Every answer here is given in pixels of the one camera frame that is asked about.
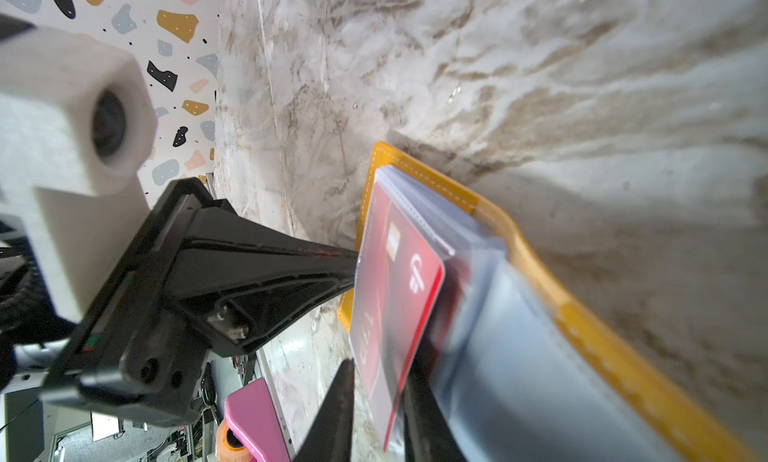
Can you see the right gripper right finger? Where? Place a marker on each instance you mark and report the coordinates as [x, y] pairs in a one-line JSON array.
[[427, 436]]

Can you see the red credit card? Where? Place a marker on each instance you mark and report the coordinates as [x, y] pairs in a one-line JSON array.
[[398, 277]]

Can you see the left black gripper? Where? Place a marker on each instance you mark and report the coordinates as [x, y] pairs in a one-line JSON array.
[[239, 284]]

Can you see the pink tape dispenser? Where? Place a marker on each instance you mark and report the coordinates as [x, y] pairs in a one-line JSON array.
[[251, 429]]

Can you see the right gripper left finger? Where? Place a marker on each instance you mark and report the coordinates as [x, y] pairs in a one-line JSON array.
[[331, 433]]

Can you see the yellow leather card holder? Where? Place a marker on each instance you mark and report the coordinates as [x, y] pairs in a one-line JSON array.
[[691, 431]]

